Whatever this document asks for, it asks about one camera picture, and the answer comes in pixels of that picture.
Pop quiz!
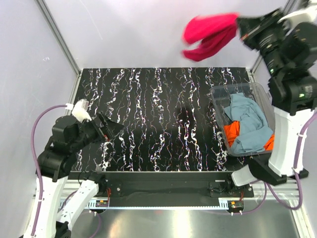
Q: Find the aluminium rail crossbar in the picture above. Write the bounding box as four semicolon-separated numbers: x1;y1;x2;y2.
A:
60;179;299;200

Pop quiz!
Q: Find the left aluminium frame post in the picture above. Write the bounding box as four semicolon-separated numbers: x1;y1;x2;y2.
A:
35;0;81;76

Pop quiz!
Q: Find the black marble pattern mat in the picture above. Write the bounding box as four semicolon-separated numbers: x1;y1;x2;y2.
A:
72;67;250;172

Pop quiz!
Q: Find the right aluminium frame post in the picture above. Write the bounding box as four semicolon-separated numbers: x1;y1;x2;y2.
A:
250;0;298;75

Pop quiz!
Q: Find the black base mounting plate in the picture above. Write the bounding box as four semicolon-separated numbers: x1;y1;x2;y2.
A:
68;171;255;208

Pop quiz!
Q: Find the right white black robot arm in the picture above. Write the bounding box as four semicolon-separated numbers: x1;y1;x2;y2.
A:
225;0;317;197

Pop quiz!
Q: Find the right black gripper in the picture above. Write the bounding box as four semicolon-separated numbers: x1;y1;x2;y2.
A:
235;8;290;79

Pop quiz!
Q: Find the orange t shirt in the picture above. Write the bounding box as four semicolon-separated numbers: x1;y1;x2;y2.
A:
223;121;274;151

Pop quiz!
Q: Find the aluminium frame post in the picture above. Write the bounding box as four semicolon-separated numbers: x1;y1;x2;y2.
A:
250;0;298;75
35;0;81;76

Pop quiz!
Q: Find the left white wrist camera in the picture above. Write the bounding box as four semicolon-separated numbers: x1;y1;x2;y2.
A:
66;99;92;123

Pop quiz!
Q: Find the orange connector block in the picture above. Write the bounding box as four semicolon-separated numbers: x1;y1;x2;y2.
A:
96;200;109;207
230;200;244;209

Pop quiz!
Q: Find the right orange connector block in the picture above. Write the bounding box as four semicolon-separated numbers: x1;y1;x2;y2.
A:
230;200;244;209

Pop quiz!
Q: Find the pink red t shirt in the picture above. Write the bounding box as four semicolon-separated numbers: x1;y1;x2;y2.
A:
182;12;239;62

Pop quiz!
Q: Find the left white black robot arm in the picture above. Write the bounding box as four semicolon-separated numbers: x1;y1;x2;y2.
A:
23;113;124;238

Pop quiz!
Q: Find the left orange connector block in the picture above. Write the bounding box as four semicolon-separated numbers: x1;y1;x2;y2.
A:
96;200;109;207

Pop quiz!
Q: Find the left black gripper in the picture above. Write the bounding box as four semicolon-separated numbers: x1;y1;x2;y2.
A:
70;110;124;152

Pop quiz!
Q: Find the grey blue t shirt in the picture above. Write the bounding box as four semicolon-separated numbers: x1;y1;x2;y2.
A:
223;93;274;154

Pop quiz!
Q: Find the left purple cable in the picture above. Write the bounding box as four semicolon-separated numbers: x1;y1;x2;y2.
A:
29;104;102;238

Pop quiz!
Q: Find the clear plastic bin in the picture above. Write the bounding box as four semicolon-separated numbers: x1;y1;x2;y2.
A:
211;83;275;157

